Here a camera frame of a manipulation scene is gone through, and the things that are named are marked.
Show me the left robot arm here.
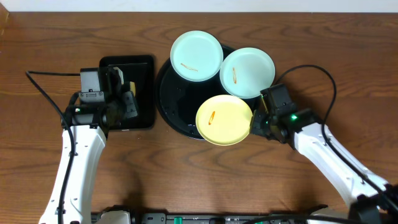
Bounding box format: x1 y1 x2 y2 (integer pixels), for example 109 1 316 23
39 66 138 223

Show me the green yellow sponge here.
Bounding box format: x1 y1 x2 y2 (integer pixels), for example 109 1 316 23
129 82 136 96

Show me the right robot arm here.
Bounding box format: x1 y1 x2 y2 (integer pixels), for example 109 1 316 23
250 84 397 223

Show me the light blue plate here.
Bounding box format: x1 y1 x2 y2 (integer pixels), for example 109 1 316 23
170 30 223 82
220 47 275 99

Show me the black round tray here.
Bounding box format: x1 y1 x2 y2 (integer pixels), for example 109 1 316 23
155 59 258 139

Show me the yellow plate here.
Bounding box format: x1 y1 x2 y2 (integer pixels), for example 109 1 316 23
195 95 253 146

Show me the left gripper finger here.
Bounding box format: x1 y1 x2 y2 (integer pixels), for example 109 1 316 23
123 91 138 119
111 67 124 85

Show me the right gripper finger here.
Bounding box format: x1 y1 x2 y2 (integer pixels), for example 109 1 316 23
250 110 264 134
261 93 269 114

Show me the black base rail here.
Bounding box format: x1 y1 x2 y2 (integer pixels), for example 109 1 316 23
91 204 352 224

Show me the black rectangular tray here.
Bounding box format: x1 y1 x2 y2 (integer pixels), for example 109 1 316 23
99 55 155 131

